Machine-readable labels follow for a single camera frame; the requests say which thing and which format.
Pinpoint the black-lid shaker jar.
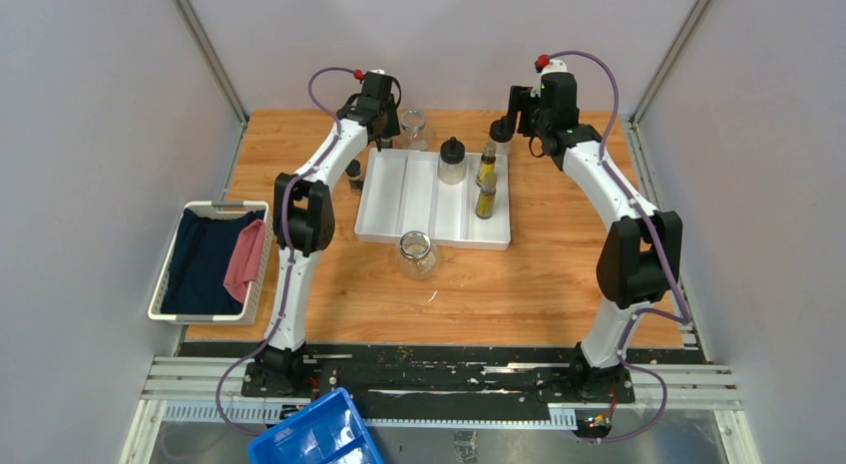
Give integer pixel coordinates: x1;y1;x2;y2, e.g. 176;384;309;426
438;137;467;185
489;116;513;156

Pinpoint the blue plastic bin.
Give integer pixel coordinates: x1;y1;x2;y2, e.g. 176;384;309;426
247;388;384;464

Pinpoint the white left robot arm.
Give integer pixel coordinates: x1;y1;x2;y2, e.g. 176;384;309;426
248;69;402;397

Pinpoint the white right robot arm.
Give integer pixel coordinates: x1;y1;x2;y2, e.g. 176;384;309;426
504;60;682;402

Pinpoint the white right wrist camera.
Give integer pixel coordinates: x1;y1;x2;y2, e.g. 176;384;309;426
540;59;569;76

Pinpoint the pink cloth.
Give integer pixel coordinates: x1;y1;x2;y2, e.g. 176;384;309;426
223;219;265;304

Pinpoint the dark blue cloth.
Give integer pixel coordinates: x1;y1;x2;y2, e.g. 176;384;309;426
160;208;267;315

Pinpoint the white laundry basket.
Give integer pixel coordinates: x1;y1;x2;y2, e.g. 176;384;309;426
147;200;275;326

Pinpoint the clear glass jar far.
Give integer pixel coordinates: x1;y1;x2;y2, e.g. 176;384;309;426
400;110;429;151

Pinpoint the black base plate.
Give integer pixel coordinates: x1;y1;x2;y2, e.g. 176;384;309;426
236;343;635;422

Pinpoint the clear glass jar near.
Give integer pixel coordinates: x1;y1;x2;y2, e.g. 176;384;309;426
396;231;438;279

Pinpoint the white divided tray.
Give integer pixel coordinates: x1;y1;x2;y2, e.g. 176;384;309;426
354;149;511;251

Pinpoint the clear glass jar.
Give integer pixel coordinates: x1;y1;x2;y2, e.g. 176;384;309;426
396;231;438;279
400;110;429;151

